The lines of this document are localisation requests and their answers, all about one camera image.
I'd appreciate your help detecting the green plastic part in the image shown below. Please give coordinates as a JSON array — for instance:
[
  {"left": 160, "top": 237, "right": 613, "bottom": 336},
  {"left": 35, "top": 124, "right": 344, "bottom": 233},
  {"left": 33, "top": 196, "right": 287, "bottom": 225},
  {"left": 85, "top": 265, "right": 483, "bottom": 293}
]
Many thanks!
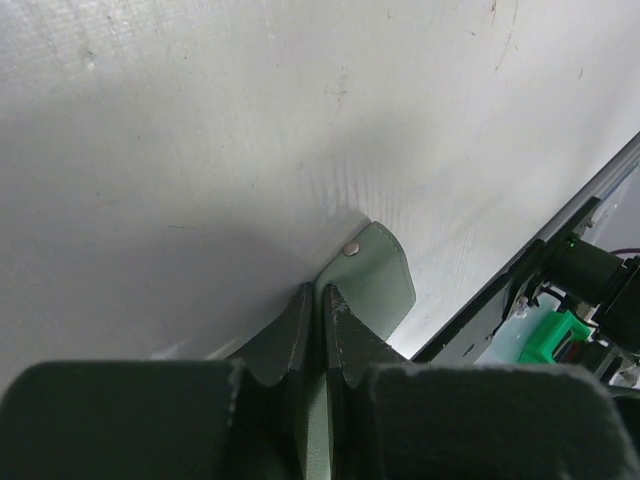
[{"left": 518, "top": 311, "right": 594, "bottom": 364}]

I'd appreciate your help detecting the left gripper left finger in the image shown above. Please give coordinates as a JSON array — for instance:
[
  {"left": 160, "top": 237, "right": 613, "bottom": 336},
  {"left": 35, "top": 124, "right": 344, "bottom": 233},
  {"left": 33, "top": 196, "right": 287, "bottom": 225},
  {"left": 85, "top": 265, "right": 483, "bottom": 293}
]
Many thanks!
[{"left": 1, "top": 284, "right": 313, "bottom": 479}]

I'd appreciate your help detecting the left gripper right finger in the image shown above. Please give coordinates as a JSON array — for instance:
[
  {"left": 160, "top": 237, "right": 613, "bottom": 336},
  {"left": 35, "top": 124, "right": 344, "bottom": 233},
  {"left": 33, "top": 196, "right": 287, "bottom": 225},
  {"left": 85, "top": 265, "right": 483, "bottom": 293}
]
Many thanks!
[{"left": 323, "top": 285, "right": 639, "bottom": 479}]

